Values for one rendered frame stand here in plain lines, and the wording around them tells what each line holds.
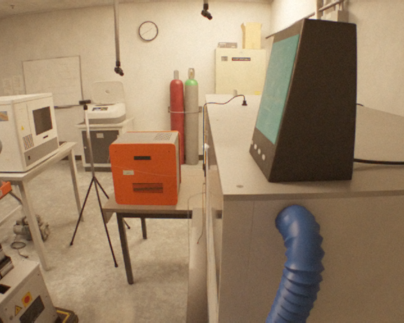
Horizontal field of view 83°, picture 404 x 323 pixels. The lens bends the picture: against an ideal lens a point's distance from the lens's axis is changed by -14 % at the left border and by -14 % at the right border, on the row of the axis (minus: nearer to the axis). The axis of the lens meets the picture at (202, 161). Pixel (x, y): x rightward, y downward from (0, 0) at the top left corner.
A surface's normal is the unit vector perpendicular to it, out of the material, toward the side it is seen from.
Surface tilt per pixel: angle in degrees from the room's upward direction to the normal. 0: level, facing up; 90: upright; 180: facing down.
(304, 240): 63
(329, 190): 0
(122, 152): 90
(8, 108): 90
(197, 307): 0
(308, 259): 76
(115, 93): 105
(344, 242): 90
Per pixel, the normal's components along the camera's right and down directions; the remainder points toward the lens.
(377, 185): 0.00, -0.95
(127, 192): 0.00, 0.33
